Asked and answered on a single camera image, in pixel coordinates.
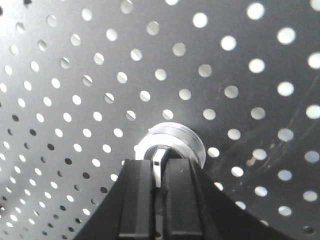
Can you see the black-silver rotary knob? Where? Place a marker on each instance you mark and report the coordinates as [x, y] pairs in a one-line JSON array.
[[165, 138]]

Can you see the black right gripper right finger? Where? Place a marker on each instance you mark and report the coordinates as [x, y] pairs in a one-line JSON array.
[[181, 214]]

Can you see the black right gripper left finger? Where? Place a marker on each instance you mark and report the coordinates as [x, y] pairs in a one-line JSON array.
[[137, 209]]

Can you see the black perforated pegboard panel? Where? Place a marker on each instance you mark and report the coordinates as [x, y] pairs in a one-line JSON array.
[[83, 81]]

